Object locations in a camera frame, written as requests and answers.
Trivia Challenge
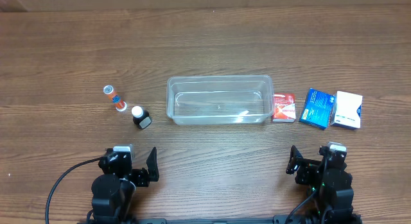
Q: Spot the red medicine box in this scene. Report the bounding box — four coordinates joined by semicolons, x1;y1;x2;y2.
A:
272;93;296;123

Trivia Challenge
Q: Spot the blue medicine box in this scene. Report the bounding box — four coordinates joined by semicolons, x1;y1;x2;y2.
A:
299;88;335;130

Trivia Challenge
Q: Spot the white medicine box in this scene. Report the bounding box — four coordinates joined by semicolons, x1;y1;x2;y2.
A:
330;91;363;130

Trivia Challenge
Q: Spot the clear plastic container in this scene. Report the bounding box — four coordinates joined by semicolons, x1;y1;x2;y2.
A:
166;75;274;125

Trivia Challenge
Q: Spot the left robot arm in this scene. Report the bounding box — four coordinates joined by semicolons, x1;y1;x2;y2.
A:
90;144;159;224

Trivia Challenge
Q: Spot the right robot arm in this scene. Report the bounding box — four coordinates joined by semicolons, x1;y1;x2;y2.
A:
284;142;362;223

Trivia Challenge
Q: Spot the black bottle with white cap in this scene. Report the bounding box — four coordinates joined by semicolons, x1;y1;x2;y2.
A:
132;106;152;130

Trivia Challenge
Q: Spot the orange tube with white caps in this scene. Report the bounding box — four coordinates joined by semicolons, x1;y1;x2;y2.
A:
103;85;127;112

